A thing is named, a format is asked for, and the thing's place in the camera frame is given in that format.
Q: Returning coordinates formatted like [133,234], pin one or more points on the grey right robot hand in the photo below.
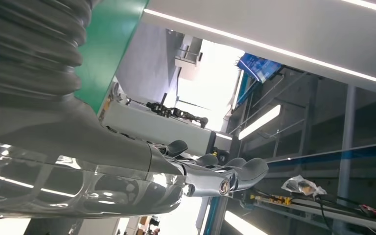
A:
[110,168]

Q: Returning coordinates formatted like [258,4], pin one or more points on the blue sign board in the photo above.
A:
[259,68]

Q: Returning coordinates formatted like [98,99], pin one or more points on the black articulated mechanism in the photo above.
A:
[171,112]

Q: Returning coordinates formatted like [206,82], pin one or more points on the long ceiling light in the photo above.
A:
[259,122]
[243,225]

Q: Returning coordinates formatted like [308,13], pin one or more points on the white wall light strip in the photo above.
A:
[369,6]
[272,48]

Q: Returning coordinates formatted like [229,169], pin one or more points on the clear plastic wrapped part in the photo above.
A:
[303,186]

